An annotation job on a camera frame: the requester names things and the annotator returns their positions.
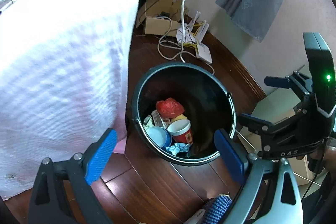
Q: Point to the light blue wrapper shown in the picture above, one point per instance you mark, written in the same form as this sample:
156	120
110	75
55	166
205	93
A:
177	148

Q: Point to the red paper cup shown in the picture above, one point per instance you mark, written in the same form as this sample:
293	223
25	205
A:
180	131

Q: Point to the blue paper cup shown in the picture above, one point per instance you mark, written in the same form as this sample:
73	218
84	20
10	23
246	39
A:
160	136

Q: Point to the blue striped slipper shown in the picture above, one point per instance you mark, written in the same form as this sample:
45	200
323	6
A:
217	209

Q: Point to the white power adapter box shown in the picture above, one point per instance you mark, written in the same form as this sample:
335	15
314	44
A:
203	53

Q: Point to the yellow cloth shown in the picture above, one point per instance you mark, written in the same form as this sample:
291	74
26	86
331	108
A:
180	117

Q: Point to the cardboard box under bed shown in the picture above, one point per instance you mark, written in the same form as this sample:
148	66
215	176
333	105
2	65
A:
160	17

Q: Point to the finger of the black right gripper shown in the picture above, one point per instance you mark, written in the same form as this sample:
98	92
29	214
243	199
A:
254	125
278	82

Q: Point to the white wifi router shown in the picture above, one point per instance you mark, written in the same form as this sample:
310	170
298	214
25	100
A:
193	32

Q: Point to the red plastic bag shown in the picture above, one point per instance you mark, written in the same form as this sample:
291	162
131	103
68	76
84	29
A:
169	108

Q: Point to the person's right hand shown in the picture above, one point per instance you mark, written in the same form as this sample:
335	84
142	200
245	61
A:
328	156

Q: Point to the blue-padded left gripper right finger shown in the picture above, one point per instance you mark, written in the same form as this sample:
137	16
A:
234	157

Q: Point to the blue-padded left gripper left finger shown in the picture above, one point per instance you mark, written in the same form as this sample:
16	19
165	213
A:
97	155

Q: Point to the white tissue paper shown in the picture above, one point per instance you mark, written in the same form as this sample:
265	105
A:
155	119

